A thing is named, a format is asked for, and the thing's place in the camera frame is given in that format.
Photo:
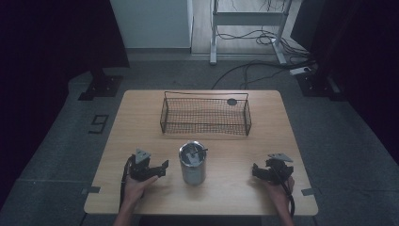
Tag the silver metal tumbler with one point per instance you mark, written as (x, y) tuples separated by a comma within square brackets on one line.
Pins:
[(193, 168)]

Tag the person's left hand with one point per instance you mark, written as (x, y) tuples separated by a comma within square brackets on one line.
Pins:
[(136, 190)]

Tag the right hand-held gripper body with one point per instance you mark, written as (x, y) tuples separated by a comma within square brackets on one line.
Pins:
[(278, 169)]

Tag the white cabinet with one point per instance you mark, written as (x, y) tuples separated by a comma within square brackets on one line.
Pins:
[(152, 23)]

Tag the black round table grommet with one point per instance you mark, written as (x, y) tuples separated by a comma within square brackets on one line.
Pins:
[(232, 101)]

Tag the white desk frame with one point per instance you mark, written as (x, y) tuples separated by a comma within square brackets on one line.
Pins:
[(247, 18)]

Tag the white power strip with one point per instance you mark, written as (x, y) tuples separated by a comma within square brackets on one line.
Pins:
[(299, 71)]

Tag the person's right hand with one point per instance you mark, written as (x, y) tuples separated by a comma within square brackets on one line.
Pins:
[(278, 193)]

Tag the black stand base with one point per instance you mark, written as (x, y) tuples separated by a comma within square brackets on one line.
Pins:
[(316, 84), (102, 86)]

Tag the grey tape piece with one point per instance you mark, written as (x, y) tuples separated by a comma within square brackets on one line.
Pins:
[(308, 191), (91, 190)]

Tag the dark curtain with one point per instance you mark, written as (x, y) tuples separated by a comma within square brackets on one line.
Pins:
[(47, 47), (360, 47)]

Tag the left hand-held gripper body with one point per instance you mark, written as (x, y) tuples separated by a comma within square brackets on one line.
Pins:
[(140, 167)]

